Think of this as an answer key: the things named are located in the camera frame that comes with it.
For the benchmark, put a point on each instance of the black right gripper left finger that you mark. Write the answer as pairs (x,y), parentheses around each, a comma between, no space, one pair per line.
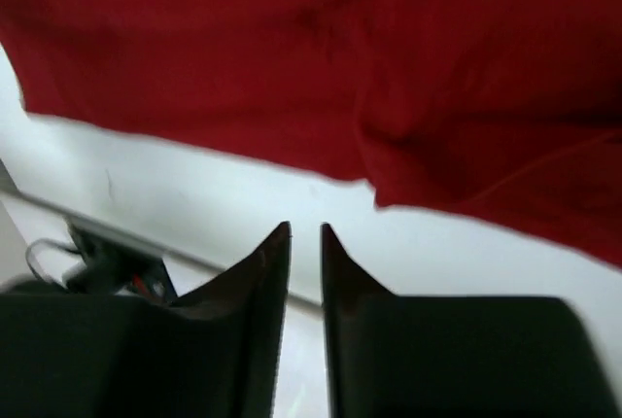
(213,352)

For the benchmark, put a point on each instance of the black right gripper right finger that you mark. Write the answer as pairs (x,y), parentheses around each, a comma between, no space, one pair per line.
(452,356)

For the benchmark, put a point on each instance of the dark red t shirt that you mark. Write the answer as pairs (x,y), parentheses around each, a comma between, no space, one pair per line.
(507,111)

